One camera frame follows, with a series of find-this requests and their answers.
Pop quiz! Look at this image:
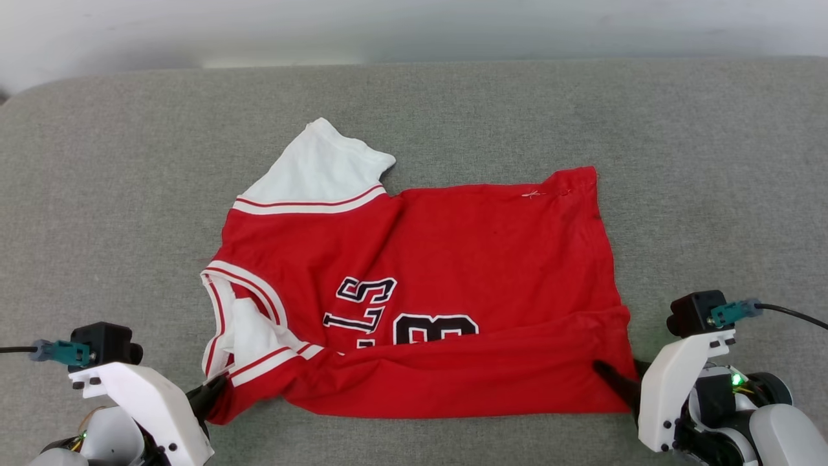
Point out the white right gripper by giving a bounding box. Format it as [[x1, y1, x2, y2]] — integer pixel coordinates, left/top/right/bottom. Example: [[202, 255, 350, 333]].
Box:
[[593, 329, 738, 452]]

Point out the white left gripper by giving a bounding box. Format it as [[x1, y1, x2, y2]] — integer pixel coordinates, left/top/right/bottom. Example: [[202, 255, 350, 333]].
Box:
[[68, 361, 229, 466]]

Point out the red and white basketball jersey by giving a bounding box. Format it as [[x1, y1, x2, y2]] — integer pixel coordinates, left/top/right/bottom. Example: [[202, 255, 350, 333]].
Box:
[[199, 117, 641, 426]]

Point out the grey fabric sofa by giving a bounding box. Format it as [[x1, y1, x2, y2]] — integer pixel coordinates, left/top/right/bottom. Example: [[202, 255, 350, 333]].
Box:
[[0, 57, 828, 466]]

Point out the teal right camera cable connector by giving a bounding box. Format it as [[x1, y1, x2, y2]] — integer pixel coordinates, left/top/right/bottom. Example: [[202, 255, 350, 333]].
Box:
[[710, 298, 765, 328]]

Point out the teal camera cable connector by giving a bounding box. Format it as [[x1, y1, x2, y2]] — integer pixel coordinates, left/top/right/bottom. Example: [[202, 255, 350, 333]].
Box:
[[29, 339, 92, 368], [710, 298, 765, 328]]

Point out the teal left camera cable connector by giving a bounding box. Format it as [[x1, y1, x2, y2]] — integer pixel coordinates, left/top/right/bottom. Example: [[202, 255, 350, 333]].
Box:
[[29, 339, 92, 368]]

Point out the black right camera cable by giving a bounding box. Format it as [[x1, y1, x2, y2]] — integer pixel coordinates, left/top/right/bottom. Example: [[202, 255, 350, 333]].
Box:
[[754, 302, 828, 331]]

